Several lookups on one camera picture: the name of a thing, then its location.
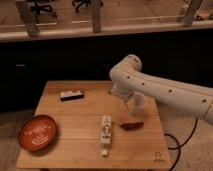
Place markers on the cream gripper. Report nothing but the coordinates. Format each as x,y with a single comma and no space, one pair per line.
131,105

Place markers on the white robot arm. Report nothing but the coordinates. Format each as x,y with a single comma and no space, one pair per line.
128,79

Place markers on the clear plastic cup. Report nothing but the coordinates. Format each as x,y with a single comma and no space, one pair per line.
139,100

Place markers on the dark red dried pepper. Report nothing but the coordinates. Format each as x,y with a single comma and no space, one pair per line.
131,126

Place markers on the white bottle with label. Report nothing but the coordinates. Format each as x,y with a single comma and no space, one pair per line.
106,135

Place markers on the black and white eraser block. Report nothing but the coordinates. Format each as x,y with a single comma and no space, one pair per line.
71,94

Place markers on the orange round bowl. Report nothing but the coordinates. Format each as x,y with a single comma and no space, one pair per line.
37,132

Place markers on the black office chair right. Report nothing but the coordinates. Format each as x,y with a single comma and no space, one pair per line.
78,3

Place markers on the black office chair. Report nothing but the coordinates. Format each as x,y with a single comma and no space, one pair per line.
37,6
78,3

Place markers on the black office chair left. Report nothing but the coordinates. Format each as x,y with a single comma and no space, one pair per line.
37,6

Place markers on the metal frame post right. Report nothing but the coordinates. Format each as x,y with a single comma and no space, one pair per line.
188,18

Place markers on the metal frame post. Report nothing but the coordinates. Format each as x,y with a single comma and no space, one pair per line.
188,18
96,22
27,18

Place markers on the metal frame post middle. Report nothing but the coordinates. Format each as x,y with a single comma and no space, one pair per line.
96,22

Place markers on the metal frame post left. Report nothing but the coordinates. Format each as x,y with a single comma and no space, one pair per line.
27,18

